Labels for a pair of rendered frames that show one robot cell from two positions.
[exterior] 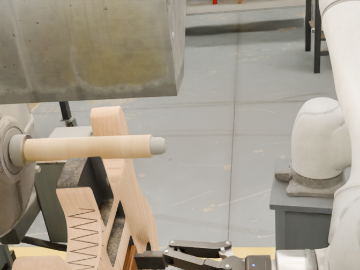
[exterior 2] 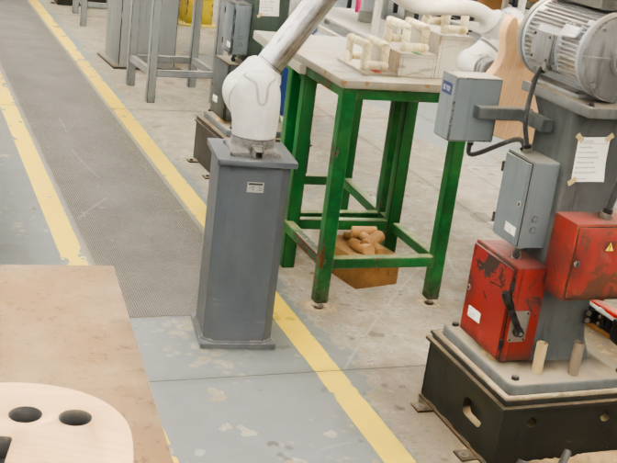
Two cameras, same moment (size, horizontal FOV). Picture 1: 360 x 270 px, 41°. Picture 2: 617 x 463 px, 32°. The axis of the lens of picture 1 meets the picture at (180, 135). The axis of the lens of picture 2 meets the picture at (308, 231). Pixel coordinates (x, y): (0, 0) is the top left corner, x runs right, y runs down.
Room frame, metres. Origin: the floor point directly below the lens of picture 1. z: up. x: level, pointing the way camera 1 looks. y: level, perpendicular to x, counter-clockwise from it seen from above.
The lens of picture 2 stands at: (3.03, 2.73, 1.66)
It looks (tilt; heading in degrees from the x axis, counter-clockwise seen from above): 19 degrees down; 237
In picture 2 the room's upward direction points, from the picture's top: 7 degrees clockwise
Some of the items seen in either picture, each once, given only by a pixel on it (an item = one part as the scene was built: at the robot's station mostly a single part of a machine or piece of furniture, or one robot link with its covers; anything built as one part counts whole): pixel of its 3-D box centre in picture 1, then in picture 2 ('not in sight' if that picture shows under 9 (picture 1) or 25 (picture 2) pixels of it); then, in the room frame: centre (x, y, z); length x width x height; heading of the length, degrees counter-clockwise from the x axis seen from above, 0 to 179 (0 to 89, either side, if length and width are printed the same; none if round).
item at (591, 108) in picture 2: not in sight; (588, 98); (0.67, 0.50, 1.11); 0.36 x 0.24 x 0.04; 80
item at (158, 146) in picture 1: (158, 145); not in sight; (0.58, 0.03, 1.25); 0.02 x 0.02 x 0.02; 80
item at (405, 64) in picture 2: not in sight; (402, 59); (0.47, -0.69, 0.98); 0.27 x 0.16 x 0.09; 80
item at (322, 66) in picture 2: not in sight; (366, 156); (0.52, -0.76, 0.55); 0.62 x 0.58 x 0.76; 80
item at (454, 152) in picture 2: not in sight; (446, 201); (0.33, -0.45, 0.45); 0.05 x 0.05 x 0.90; 80
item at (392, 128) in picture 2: not in sight; (389, 162); (0.23, -0.99, 0.45); 0.05 x 0.05 x 0.90; 80
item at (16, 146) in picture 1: (22, 150); not in sight; (0.62, 0.23, 1.25); 0.05 x 0.02 x 0.05; 170
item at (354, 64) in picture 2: not in sight; (365, 66); (0.62, -0.72, 0.94); 0.27 x 0.15 x 0.01; 80
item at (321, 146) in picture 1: (322, 135); (256, 103); (1.26, -0.42, 0.87); 0.18 x 0.16 x 0.22; 74
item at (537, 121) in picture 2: not in sight; (535, 120); (0.77, 0.42, 1.02); 0.13 x 0.04 x 0.04; 80
